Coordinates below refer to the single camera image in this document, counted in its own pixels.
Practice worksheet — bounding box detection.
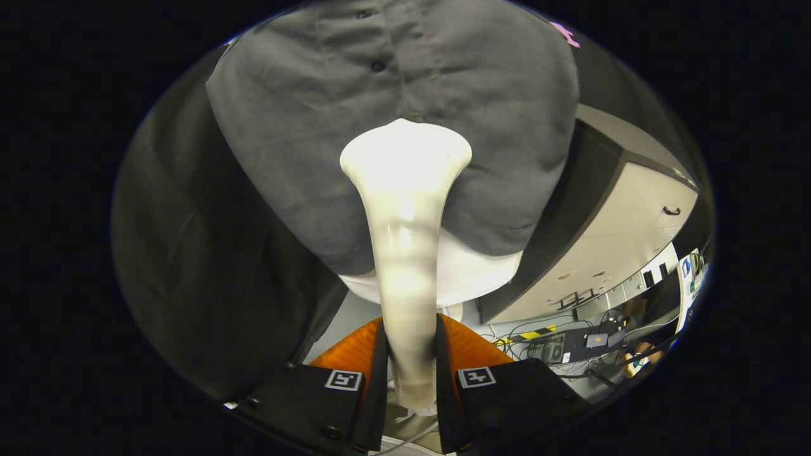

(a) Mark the black computer case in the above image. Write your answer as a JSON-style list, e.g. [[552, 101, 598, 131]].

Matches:
[[526, 322, 629, 365]]

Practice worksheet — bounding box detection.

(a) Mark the white mannequin torso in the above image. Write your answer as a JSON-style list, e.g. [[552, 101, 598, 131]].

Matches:
[[339, 228, 525, 320]]

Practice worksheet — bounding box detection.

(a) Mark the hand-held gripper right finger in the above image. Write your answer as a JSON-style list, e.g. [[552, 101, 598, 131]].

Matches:
[[435, 315, 596, 454]]

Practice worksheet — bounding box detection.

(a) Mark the grey cabinet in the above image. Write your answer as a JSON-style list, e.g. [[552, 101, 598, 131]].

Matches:
[[476, 103, 701, 325]]

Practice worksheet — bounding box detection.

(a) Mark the white low drawer unit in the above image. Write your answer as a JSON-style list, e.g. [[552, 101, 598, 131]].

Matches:
[[573, 244, 679, 320]]

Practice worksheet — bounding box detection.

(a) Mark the grey button shirt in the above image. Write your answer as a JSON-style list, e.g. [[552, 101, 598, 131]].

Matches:
[[206, 0, 580, 276]]

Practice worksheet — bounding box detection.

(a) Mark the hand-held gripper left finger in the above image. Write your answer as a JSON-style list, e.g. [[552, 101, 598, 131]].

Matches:
[[236, 317, 390, 454]]

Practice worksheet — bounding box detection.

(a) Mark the white desk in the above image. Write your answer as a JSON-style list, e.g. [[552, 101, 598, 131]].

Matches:
[[675, 250, 710, 333]]

